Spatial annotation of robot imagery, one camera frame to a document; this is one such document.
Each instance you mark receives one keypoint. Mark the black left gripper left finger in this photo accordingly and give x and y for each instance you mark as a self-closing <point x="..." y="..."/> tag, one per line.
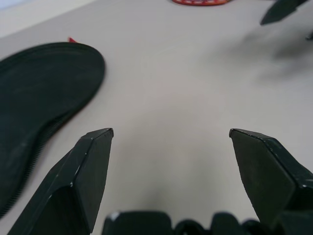
<point x="73" y="176"/>

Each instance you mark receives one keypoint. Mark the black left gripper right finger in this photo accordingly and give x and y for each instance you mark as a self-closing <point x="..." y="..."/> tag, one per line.
<point x="269" y="171"/>

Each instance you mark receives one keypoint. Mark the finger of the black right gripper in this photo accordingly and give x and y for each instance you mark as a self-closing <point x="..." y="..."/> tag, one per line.
<point x="278" y="12"/>
<point x="310" y="37"/>

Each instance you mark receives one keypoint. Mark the red object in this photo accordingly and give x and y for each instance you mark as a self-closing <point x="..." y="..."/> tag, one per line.
<point x="198" y="1"/>

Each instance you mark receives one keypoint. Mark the black and red paddle case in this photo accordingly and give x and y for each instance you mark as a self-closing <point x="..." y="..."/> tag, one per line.
<point x="41" y="85"/>

